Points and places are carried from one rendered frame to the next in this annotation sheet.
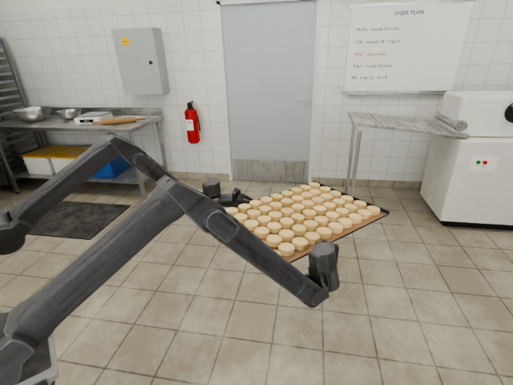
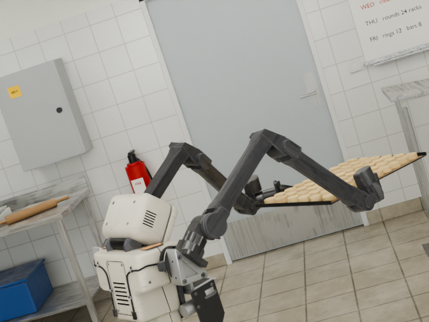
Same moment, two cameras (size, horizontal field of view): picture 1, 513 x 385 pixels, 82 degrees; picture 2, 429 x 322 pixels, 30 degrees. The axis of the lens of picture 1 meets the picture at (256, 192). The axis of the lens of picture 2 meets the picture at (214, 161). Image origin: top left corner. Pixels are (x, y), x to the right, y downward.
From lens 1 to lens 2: 214 cm
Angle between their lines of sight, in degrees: 16
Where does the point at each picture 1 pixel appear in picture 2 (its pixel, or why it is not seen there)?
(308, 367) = not seen: outside the picture
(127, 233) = (249, 158)
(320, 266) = (363, 181)
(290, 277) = (343, 186)
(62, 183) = (160, 183)
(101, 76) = not seen: outside the picture
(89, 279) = (239, 183)
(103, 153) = (179, 157)
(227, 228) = (295, 149)
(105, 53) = not seen: outside the picture
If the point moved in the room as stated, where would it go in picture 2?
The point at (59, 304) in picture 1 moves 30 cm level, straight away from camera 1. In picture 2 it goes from (230, 195) to (168, 202)
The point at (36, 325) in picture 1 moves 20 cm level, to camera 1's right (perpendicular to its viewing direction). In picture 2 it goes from (225, 205) to (286, 184)
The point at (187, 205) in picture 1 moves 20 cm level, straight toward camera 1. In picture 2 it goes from (272, 139) to (298, 141)
